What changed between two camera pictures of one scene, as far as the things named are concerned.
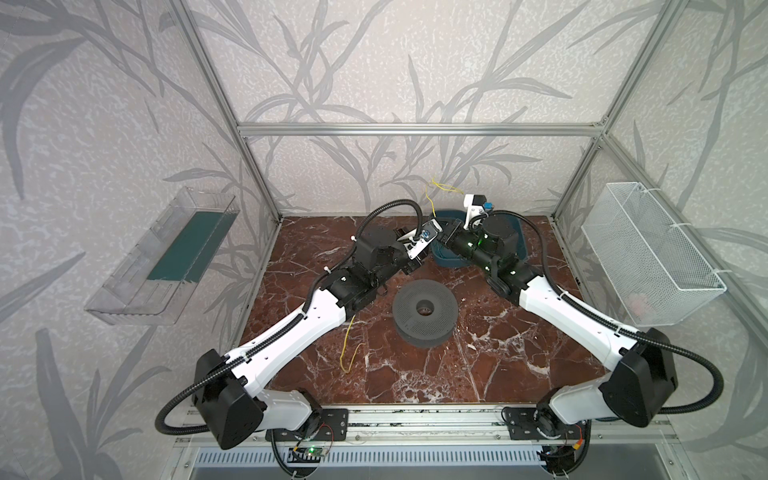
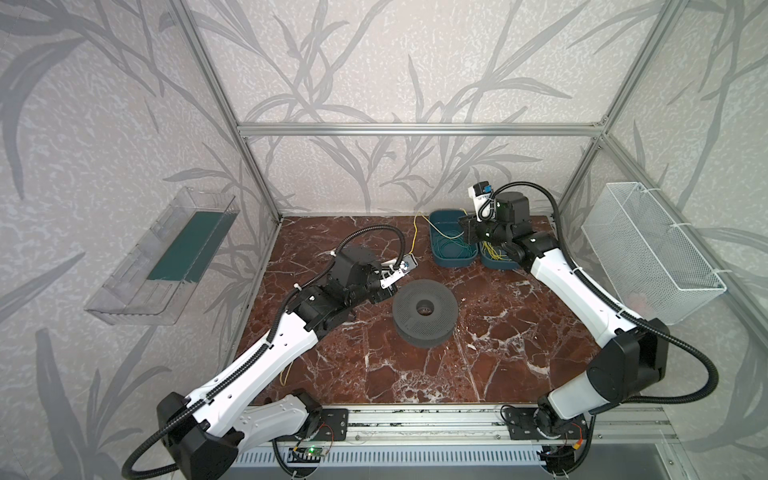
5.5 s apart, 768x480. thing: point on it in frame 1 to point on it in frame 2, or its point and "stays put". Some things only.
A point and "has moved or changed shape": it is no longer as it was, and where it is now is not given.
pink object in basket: [637, 306] stays put
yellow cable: [434, 185] has moved or changed shape
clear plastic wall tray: [156, 282] stays put
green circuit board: [306, 454] stays put
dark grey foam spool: [425, 330] stays put
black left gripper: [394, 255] to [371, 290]
